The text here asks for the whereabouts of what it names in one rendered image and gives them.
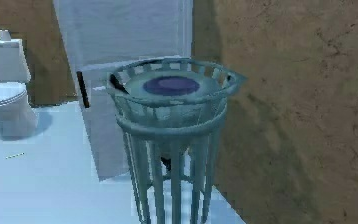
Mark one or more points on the green slatted garbage container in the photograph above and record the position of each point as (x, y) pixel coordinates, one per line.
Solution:
(175, 126)

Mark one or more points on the blue garbage can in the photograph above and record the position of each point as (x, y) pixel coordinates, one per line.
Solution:
(171, 85)

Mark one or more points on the white room door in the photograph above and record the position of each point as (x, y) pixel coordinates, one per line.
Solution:
(120, 36)

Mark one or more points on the white toilet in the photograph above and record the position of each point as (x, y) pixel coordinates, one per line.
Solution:
(5, 100)

